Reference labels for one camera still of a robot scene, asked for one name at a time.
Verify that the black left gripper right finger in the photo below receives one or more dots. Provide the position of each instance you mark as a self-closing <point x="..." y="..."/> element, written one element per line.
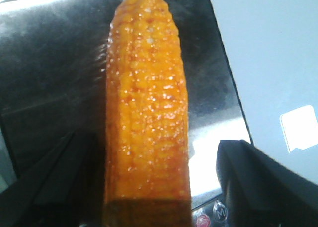
<point x="259" y="192"/>

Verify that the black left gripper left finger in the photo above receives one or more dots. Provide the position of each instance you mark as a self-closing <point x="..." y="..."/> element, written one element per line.
<point x="64" y="189"/>

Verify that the orange corn cob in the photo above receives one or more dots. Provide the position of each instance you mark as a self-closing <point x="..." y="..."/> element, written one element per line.
<point x="146" y="120"/>

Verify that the black electronic kitchen scale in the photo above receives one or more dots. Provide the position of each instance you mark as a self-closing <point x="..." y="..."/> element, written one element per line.
<point x="52" y="74"/>

